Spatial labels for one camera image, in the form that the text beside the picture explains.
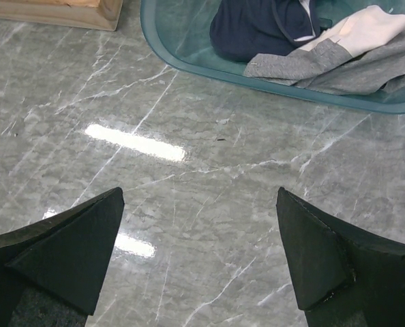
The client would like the navy underwear cream waistband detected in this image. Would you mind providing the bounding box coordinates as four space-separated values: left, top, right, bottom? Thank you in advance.
209 0 333 63

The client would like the wooden rack base tray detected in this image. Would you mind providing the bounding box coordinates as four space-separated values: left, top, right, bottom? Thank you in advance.
0 0 123 31

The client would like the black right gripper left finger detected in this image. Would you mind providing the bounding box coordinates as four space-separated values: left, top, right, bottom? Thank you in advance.
0 187 124 326

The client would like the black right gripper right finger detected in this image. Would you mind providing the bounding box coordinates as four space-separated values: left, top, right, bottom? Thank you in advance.
276 187 405 326

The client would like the grey and pink underwear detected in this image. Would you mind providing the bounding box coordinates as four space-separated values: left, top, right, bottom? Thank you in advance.
243 5 405 95

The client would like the teal plastic basin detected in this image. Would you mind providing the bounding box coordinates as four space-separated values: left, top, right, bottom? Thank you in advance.
140 1 405 114

